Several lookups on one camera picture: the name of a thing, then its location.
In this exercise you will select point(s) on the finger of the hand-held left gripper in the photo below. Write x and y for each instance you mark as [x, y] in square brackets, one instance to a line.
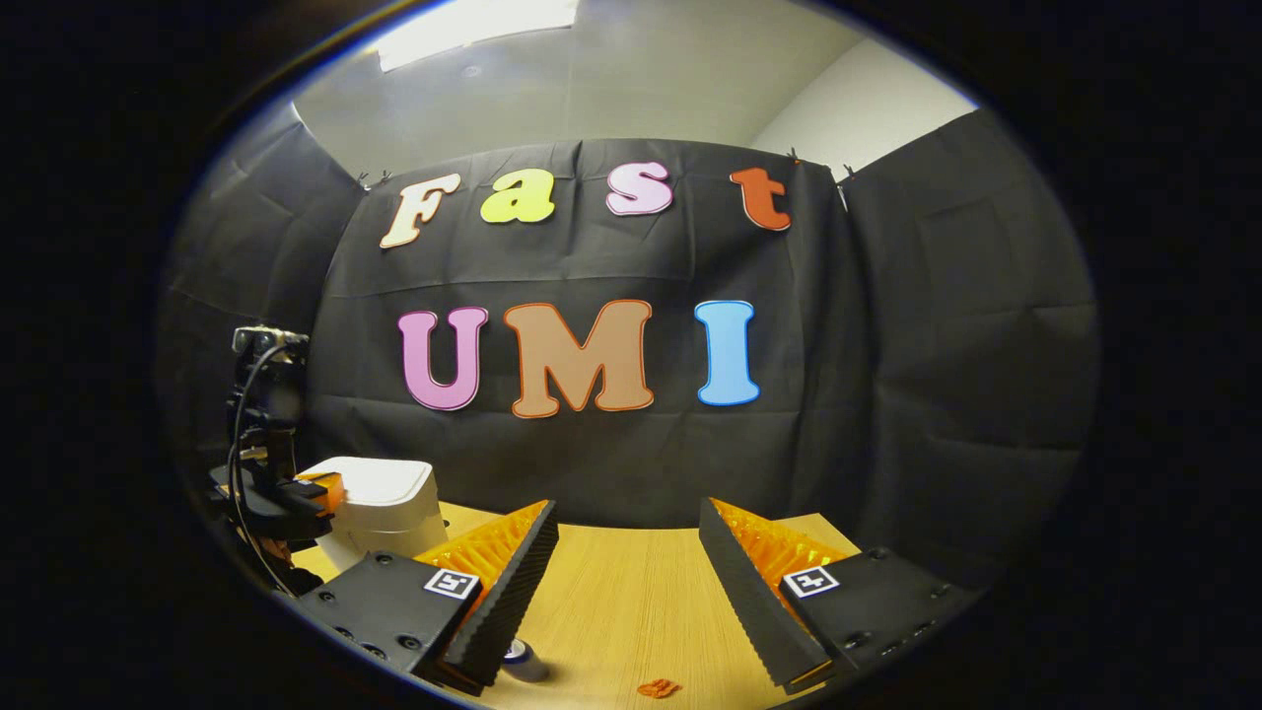
[323, 491]

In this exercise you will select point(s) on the white desktop garbage bin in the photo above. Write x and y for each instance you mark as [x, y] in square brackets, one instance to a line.
[389, 513]

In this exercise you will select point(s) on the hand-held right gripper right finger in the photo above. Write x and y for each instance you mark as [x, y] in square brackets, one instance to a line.
[744, 592]

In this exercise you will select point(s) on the orange paper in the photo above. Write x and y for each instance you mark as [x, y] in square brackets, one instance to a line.
[659, 688]

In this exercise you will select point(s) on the blue pop can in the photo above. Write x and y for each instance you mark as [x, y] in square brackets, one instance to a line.
[525, 661]

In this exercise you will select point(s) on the wooden desktop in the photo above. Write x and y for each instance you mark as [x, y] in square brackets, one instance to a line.
[631, 602]

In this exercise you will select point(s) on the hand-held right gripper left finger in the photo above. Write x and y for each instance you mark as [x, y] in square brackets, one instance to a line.
[513, 592]

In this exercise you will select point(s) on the black backdrop cloth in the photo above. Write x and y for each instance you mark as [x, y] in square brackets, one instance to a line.
[611, 463]

